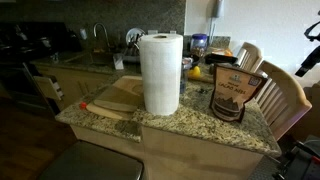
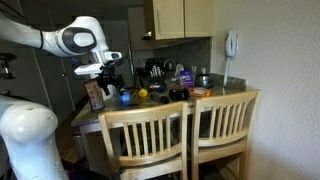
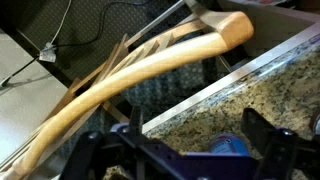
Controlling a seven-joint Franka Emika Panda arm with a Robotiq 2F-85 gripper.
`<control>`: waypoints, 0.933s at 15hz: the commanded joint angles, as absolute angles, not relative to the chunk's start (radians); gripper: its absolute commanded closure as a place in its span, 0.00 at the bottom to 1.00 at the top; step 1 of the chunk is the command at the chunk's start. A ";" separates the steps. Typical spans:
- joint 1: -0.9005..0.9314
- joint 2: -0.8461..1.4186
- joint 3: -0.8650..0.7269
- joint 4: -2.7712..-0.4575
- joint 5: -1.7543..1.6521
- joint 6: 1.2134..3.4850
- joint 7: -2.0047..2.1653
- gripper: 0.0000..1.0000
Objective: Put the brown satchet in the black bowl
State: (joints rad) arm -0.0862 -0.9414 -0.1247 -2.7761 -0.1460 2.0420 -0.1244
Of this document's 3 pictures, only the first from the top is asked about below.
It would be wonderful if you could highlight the brown cacao nibs sachet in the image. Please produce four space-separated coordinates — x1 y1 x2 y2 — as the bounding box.
209 63 268 123

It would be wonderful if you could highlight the white plate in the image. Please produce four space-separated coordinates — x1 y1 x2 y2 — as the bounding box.
125 27 147 47

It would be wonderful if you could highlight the beige base cabinet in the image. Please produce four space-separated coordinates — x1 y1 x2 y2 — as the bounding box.
33 64 116 111

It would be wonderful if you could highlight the dark wooden cutting board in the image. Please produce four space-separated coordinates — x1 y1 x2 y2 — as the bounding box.
93 85 145 113

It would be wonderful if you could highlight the grey trash can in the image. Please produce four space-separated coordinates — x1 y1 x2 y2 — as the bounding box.
35 139 145 180

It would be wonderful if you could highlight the orange food package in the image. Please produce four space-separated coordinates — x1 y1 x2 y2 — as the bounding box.
212 48 234 57

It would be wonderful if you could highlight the black floor equipment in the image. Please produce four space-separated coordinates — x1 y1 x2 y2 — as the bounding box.
272 134 320 180

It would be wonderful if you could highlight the kitchen sink basin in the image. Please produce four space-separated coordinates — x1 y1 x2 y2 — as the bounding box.
65 51 115 67

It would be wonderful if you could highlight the light wooden cutting board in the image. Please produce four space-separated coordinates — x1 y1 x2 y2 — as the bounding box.
112 75 144 98

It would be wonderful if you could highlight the white paper towel roll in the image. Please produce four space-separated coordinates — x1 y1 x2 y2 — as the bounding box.
138 33 184 117

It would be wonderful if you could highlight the small white container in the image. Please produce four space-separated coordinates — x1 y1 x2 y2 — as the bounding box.
112 53 125 71

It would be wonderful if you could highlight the black kitchen stove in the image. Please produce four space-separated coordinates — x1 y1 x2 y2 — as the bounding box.
0 21 69 113

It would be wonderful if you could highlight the thin pale wooden board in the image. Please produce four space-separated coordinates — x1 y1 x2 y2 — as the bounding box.
85 101 134 121

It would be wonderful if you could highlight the dish drying rack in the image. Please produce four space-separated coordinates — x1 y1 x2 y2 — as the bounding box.
121 42 143 64

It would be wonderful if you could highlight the chrome kitchen faucet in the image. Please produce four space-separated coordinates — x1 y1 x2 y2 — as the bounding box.
92 22 111 52

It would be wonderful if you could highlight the black bowl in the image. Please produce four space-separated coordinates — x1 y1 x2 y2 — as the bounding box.
204 53 240 66

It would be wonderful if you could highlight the white wall phone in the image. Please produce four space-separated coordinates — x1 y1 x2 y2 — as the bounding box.
211 0 225 19

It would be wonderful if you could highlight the yellow round fruit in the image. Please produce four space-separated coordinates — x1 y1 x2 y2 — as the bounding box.
187 65 202 80

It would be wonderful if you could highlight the white phone cord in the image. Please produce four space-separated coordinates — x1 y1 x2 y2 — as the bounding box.
207 16 215 45

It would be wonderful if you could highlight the blue-lidded nut jar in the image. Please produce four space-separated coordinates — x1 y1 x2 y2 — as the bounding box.
189 33 209 58

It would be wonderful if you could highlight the wooden slat-back chair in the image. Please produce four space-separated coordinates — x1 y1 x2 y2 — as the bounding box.
254 60 313 141
234 41 264 74

